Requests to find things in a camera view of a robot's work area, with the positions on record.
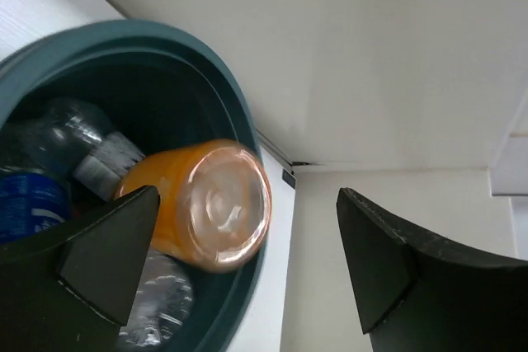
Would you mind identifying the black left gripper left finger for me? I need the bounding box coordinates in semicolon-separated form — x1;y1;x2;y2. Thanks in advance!
1;186;160;351

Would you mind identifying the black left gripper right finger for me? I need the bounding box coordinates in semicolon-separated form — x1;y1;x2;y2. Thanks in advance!
337;188;527;351

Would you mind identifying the crushed clear plastic bottle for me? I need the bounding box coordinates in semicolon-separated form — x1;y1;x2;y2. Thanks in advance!
115;248;194;351

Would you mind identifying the red cap clear bottle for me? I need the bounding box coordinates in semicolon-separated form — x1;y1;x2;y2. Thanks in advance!
1;97;144;202

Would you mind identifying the orange juice bottle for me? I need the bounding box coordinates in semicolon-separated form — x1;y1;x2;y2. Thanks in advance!
115;139;271;273

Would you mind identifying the clear Pepsi bottle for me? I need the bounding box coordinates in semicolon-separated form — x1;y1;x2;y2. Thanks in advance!
1;171;72;243

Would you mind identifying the dark teal plastic bin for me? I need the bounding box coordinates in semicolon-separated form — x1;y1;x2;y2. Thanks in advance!
0;19;269;352

